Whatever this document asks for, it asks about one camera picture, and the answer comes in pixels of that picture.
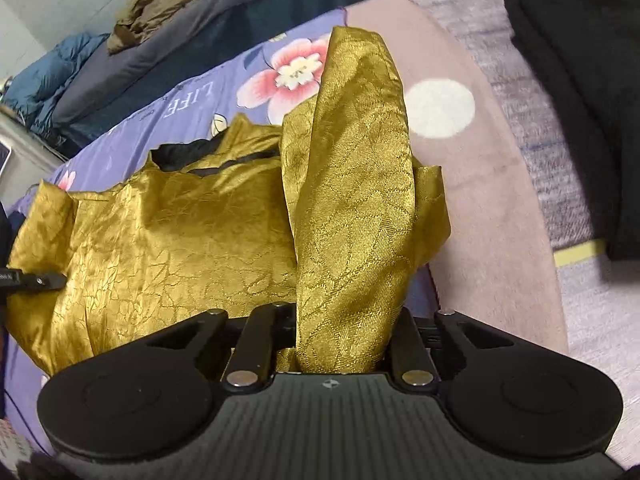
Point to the white machine with screen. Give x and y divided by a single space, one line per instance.
25 160

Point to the pink blanket with white dot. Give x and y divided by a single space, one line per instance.
497 264

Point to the black folded t-shirt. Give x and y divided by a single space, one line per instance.
586 55

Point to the blue duvet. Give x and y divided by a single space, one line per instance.
34 93

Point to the teal massage bed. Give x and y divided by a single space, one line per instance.
206 33

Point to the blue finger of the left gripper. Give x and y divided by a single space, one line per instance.
14 280

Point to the purple floral bed sheet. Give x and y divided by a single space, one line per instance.
165 124

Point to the golden satin jacket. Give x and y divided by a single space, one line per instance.
250 219

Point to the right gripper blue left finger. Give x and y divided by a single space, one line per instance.
257 340

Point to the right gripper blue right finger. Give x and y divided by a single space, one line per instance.
411 364

